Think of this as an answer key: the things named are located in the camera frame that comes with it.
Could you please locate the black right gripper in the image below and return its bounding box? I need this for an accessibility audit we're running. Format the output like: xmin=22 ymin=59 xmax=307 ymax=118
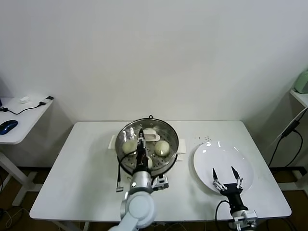
xmin=211 ymin=166 xmax=249 ymax=211

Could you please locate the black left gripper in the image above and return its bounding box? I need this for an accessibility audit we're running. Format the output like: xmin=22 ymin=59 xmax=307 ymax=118
xmin=134 ymin=128 xmax=148 ymax=173

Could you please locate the steel steamer basket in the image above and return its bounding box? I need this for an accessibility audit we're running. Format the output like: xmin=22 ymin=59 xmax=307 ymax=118
xmin=109 ymin=117 xmax=187 ymax=174

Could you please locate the white round plate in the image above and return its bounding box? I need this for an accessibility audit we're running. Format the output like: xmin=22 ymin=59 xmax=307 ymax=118
xmin=193 ymin=141 xmax=255 ymax=194

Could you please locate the black power adapter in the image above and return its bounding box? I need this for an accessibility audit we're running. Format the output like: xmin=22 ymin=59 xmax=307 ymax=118
xmin=282 ymin=120 xmax=301 ymax=138

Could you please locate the green appliance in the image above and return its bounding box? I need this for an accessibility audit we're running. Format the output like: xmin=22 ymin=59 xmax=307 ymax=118
xmin=294 ymin=69 xmax=308 ymax=94

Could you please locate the blue computer mouse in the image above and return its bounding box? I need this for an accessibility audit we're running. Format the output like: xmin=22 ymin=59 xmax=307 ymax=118
xmin=0 ymin=119 xmax=19 ymax=135

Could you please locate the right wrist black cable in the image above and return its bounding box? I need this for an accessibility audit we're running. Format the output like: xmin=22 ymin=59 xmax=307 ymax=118
xmin=215 ymin=200 xmax=233 ymax=231

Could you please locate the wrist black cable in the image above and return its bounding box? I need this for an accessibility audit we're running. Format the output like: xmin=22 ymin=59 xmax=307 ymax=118
xmin=116 ymin=150 xmax=139 ymax=193
xmin=215 ymin=200 xmax=233 ymax=231

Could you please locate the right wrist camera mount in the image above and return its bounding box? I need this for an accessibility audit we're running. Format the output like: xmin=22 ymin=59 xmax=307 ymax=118
xmin=231 ymin=208 xmax=257 ymax=229

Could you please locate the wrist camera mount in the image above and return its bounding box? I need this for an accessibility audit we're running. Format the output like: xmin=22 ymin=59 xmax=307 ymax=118
xmin=153 ymin=175 xmax=169 ymax=191
xmin=231 ymin=208 xmax=257 ymax=229

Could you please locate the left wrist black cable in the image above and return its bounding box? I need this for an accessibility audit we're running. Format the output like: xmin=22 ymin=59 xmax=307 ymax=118
xmin=116 ymin=150 xmax=139 ymax=193

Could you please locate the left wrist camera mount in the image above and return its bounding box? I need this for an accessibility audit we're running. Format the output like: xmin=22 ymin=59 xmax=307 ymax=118
xmin=153 ymin=175 xmax=169 ymax=191

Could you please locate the thin white cable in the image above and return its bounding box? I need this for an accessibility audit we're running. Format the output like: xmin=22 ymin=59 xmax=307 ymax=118
xmin=269 ymin=109 xmax=307 ymax=147

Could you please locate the black adapter cable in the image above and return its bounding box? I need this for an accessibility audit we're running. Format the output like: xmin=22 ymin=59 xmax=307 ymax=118
xmin=268 ymin=129 xmax=304 ymax=169

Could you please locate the black usb cable with plug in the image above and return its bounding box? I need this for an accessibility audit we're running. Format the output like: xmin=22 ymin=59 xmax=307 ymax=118
xmin=0 ymin=95 xmax=54 ymax=115

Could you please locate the white floor cable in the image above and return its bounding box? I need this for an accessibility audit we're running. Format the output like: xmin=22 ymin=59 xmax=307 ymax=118
xmin=4 ymin=207 xmax=27 ymax=228

